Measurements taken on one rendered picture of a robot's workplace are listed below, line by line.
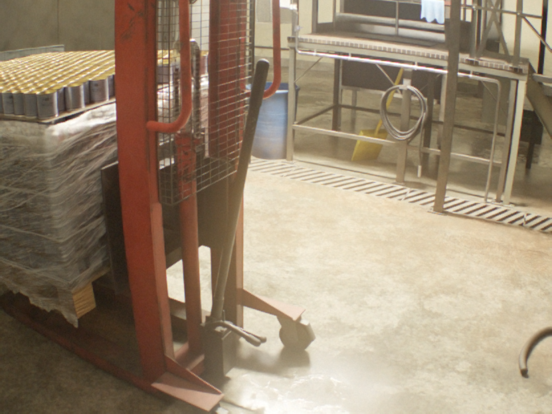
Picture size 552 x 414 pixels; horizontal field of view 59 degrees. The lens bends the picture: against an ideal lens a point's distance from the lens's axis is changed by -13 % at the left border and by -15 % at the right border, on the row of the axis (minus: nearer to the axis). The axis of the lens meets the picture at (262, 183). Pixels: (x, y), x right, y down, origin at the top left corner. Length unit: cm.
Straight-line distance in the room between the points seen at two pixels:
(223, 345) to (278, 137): 296
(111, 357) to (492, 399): 161
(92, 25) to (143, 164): 379
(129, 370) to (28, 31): 462
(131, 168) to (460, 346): 170
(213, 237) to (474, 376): 130
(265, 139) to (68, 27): 234
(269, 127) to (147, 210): 317
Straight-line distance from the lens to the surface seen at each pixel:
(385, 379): 236
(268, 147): 485
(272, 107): 474
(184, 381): 200
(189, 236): 200
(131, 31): 161
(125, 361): 228
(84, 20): 544
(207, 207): 221
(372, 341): 257
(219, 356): 218
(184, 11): 149
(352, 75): 587
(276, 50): 196
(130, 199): 175
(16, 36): 641
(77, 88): 176
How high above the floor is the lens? 151
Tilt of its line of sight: 21 degrees down
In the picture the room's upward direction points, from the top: 1 degrees clockwise
